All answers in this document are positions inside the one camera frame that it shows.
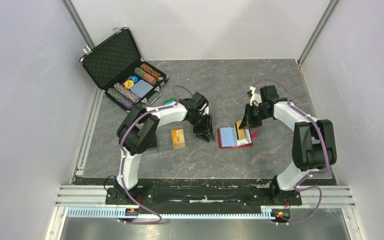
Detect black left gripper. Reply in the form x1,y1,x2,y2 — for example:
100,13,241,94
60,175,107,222
187,113,215,143

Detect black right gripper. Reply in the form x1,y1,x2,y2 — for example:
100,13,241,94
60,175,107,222
239,103,271,130

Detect gold credit card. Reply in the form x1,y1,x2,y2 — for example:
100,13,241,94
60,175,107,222
234,120,245,141

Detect red leather card holder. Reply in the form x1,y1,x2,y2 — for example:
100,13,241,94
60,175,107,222
216,127,259,149

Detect clear plastic card box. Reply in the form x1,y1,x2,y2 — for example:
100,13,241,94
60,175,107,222
145,129,186,155

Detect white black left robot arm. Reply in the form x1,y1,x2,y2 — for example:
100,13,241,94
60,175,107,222
116,92,215,204

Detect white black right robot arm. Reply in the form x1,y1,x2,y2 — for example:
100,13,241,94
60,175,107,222
238,85,337,204

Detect orange card stack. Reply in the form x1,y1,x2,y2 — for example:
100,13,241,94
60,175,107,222
171,129,186,150

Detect blue playing card deck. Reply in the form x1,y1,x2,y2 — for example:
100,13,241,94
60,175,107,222
130,80,153,98

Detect stacked toy building blocks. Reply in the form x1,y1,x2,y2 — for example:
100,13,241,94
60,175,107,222
163,97,177,106

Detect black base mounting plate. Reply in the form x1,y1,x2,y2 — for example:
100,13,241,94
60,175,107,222
103,176,302,215

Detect red poker chip row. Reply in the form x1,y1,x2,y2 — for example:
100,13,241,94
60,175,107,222
142,73,157,86

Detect purple grey poker chip row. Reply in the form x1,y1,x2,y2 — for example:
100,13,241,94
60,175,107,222
113,82,140,104

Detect brown poker chip row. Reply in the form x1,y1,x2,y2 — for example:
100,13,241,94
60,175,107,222
139,63,162,79

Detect green purple poker chip row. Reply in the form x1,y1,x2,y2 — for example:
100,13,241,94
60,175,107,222
107,88,133,111

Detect blue dealer chip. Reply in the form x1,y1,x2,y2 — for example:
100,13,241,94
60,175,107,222
130,75,139,84

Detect yellow dealer chip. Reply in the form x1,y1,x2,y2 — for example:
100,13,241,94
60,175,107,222
123,79,135,89

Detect black aluminium poker chip case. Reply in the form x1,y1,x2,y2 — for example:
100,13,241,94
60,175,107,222
79,26,169,112

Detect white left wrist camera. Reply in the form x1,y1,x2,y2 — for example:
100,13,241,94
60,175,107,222
200,102,209,116

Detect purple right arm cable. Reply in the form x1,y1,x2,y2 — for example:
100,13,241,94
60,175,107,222
252,78,332,226

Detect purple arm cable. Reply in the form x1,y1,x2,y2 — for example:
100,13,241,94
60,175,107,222
119,85,195,225
252,78,332,226

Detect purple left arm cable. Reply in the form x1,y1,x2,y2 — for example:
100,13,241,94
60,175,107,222
119,85,195,225

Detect aluminium slotted rail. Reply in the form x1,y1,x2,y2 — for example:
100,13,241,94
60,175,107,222
67,207,288,220

